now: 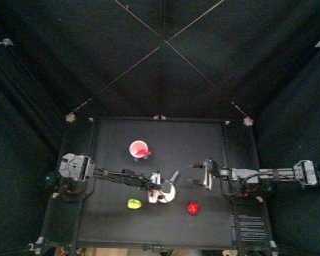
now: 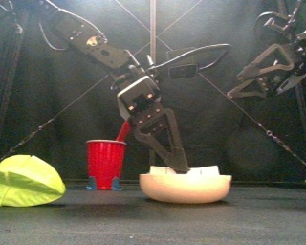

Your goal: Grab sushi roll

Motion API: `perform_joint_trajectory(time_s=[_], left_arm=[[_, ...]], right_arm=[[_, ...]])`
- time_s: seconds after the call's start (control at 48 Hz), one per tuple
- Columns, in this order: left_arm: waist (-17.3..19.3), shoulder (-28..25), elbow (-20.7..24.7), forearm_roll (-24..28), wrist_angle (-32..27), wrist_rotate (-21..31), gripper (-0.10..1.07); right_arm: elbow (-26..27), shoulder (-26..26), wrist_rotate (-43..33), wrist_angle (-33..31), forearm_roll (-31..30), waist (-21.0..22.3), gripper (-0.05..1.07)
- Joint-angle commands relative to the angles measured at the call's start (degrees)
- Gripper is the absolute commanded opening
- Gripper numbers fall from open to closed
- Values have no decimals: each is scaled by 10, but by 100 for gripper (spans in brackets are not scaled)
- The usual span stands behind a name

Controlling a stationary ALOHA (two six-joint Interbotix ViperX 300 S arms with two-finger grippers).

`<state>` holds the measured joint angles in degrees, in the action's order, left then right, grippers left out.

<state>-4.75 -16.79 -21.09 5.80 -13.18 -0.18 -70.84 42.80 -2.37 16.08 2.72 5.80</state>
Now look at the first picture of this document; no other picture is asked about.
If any yellow-green toy fruit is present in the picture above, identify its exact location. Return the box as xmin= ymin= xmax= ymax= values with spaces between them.
xmin=126 ymin=198 xmax=144 ymax=211

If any red toy fruit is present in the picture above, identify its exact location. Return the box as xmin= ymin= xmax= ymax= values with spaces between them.
xmin=186 ymin=202 xmax=202 ymax=216

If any red and pink toy cup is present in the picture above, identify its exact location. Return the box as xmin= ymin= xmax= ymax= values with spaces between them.
xmin=128 ymin=139 xmax=154 ymax=160

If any white text label sticker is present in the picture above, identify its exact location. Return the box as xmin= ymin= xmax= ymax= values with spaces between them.
xmin=235 ymin=213 xmax=270 ymax=245

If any black cloth backdrop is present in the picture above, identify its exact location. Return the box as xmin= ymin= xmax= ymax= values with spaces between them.
xmin=0 ymin=0 xmax=320 ymax=256

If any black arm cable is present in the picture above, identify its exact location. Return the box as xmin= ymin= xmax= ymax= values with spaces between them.
xmin=223 ymin=171 xmax=261 ymax=198

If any thin diagonal cord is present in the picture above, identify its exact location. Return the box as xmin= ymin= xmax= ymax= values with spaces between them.
xmin=112 ymin=0 xmax=250 ymax=118
xmin=71 ymin=0 xmax=226 ymax=115

